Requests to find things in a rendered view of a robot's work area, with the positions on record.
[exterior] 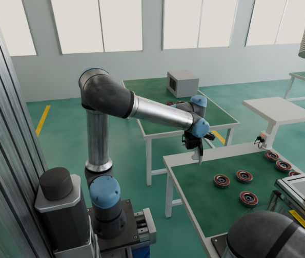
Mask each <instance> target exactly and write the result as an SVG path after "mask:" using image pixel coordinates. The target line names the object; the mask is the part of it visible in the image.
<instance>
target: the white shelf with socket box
mask: <svg viewBox="0 0 305 258"><path fill-rule="evenodd" d="M242 104H243V105H244V106H246V107H247V108H249V109H250V110H252V111H253V112H255V113H256V114H258V115H259V116H261V117H262V118H264V119H265V120H267V121H269V124H268V127H267V130H266V131H260V134H259V136H258V137H257V139H256V140H259V141H260V142H261V144H260V142H257V143H259V144H260V148H263V149H266V150H271V149H272V144H273V141H274V138H275V136H276V133H277V130H278V128H279V126H280V125H284V124H291V123H298V122H305V109H303V108H301V107H299V106H297V105H295V104H293V103H291V102H289V101H287V100H285V99H283V98H281V97H270V98H261V99H251V100H243V102H242ZM256 140H255V143H254V144H256ZM259 144H258V148H259Z"/></svg>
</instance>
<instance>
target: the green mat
mask: <svg viewBox="0 0 305 258"><path fill-rule="evenodd" d="M265 152H271V151H270V150H265V151H261V152H255V153H249V154H244V155H238V156H231V157H226V158H220V159H214V160H208V161H202V162H201V165H199V162H196V163H190V164H185V165H179V166H173V167H171V169H172V171H173V173H174V175H175V177H176V179H177V181H178V183H179V185H180V187H181V189H182V191H183V193H184V195H185V197H186V199H187V201H188V203H189V205H190V207H191V209H192V211H193V213H194V215H195V217H196V219H197V221H198V223H199V225H200V227H201V229H202V231H203V234H204V236H205V238H207V237H211V236H214V235H217V234H221V233H225V232H228V231H229V229H230V227H231V226H232V225H233V223H234V222H235V221H236V220H237V219H238V217H239V216H241V215H242V214H243V213H244V212H246V211H247V210H248V209H250V207H246V206H245V205H243V204H241V202H240V200H239V196H240V193H241V192H243V191H249V192H251V193H253V194H254V195H255V196H257V198H258V203H257V205H256V206H259V205H264V204H267V203H268V201H269V198H270V196H271V194H272V191H273V190H278V189H277V188H276V187H275V186H274V184H275V182H276V180H277V179H281V178H286V177H288V174H289V173H284V172H282V171H279V170H278V169H277V168H276V167H275V164H276V162H271V161H268V160H266V159H265V158H264V154H265ZM240 170H243V171H247V172H249V173H250V174H251V175H252V177H253V179H252V182H251V183H249V184H244V183H241V182H239V181H238V180H237V179H236V173H237V172H238V171H240ZM216 175H224V176H226V177H228V179H230V185H229V187H227V188H219V187H217V186H216V185H215V184H214V182H213V181H214V177H215V176H216ZM281 197H282V198H283V199H284V195H283V194H282V195H281Z"/></svg>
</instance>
